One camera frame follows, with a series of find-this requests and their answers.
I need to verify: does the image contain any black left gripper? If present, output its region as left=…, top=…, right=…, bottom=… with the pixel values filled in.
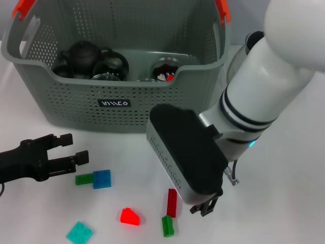
left=0, top=133, right=90, bottom=184

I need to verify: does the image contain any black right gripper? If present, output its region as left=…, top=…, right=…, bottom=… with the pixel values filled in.
left=189, top=189, right=224, bottom=218

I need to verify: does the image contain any grey perforated storage bin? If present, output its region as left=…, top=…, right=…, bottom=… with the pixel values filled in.
left=1, top=0, right=231, bottom=133

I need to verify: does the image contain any green toy brick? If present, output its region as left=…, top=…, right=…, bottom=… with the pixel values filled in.
left=161, top=215, right=175, bottom=238
left=75, top=172, right=94, bottom=186

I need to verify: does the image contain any dark red long brick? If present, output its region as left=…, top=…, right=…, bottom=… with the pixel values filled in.
left=167, top=188, right=178, bottom=218

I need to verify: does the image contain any blue toy brick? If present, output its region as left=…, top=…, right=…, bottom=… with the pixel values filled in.
left=92, top=169, right=112, bottom=190

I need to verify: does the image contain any red sloped toy brick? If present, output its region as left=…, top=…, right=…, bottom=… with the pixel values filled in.
left=120, top=207, right=141, bottom=226

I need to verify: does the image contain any teal flat toy plate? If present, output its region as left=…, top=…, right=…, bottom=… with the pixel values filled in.
left=66, top=221, right=94, bottom=243

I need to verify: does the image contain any black clay teapot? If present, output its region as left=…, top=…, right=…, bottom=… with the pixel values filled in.
left=59, top=40, right=114, bottom=75

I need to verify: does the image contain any glass teapot black lid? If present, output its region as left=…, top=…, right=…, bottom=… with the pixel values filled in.
left=226, top=30, right=265, bottom=83

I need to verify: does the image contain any clear network cable plug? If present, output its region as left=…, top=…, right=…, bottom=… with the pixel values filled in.
left=223, top=158, right=241, bottom=187

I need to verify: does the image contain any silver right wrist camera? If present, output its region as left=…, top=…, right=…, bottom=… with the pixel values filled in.
left=146, top=103, right=230, bottom=206

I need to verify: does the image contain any orange bin handle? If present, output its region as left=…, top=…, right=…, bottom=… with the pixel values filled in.
left=12, top=0, right=231, bottom=25

